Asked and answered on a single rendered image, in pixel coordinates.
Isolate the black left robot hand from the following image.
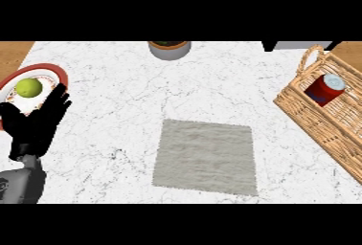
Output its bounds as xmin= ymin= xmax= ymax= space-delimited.
xmin=0 ymin=82 xmax=73 ymax=162

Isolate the grey placemat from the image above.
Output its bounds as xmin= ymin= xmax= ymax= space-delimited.
xmin=150 ymin=119 xmax=260 ymax=197

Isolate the wicker basket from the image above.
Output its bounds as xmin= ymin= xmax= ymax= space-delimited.
xmin=271 ymin=44 xmax=362 ymax=186

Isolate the red can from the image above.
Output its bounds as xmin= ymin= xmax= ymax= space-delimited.
xmin=302 ymin=73 xmax=347 ymax=108

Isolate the green lime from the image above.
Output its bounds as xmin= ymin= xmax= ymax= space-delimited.
xmin=14 ymin=78 xmax=45 ymax=99

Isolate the red rimmed white plate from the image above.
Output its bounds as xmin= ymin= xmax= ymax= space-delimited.
xmin=0 ymin=62 xmax=70 ymax=132

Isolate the grey pot with orange rim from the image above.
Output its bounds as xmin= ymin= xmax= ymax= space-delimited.
xmin=147 ymin=41 xmax=192 ymax=61

